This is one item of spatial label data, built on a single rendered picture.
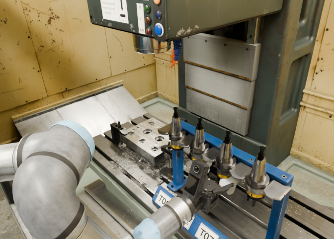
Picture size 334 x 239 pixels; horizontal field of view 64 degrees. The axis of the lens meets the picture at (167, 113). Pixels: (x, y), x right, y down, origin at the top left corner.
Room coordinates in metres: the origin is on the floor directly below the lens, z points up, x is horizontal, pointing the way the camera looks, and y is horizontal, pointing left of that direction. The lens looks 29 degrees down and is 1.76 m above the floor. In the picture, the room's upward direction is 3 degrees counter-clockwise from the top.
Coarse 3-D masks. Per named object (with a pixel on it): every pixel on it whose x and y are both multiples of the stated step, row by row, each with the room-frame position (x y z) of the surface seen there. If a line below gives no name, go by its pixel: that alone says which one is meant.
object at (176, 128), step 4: (172, 116) 0.82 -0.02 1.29; (172, 120) 0.81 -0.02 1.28; (176, 120) 0.81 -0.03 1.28; (172, 124) 0.81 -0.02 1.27; (176, 124) 0.80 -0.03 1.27; (180, 124) 0.81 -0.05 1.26; (172, 128) 0.81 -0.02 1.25; (176, 128) 0.80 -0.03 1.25; (180, 128) 0.81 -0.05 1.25; (172, 132) 0.81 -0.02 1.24; (176, 132) 0.80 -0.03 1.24; (180, 132) 0.81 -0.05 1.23
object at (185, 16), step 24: (96, 0) 1.03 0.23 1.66; (144, 0) 0.82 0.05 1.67; (168, 0) 0.76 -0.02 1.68; (192, 0) 0.82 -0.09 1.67; (216, 0) 0.89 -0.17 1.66; (240, 0) 0.98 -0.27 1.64; (264, 0) 1.08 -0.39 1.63; (96, 24) 1.07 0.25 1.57; (120, 24) 0.93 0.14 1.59; (168, 24) 0.76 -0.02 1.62; (192, 24) 0.82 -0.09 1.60; (216, 24) 0.90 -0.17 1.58
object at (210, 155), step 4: (212, 148) 0.73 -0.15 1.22; (216, 148) 0.73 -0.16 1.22; (208, 152) 0.71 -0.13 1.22; (212, 152) 0.71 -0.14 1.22; (216, 152) 0.71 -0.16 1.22; (204, 156) 0.69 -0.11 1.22; (208, 156) 0.69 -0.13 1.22; (212, 156) 0.69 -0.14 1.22; (216, 156) 0.69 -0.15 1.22; (208, 160) 0.67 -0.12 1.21; (212, 160) 0.66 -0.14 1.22
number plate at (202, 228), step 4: (200, 224) 0.64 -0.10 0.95; (200, 228) 0.63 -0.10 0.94; (204, 228) 0.62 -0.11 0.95; (208, 228) 0.62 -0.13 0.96; (196, 232) 0.63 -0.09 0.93; (200, 232) 0.62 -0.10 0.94; (204, 232) 0.61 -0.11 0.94; (208, 232) 0.61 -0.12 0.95; (212, 232) 0.60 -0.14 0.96; (196, 236) 0.62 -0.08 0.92; (200, 236) 0.61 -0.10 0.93; (204, 236) 0.61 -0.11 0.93; (208, 236) 0.60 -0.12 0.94; (212, 236) 0.59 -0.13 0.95; (216, 236) 0.59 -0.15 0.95
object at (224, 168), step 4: (216, 160) 0.65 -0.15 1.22; (236, 160) 0.65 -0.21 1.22; (216, 164) 0.65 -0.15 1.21; (220, 164) 0.64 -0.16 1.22; (224, 164) 0.63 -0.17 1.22; (228, 164) 0.63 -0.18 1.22; (232, 164) 0.63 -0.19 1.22; (220, 168) 0.64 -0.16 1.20; (224, 168) 0.63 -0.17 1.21; (228, 168) 0.62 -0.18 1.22
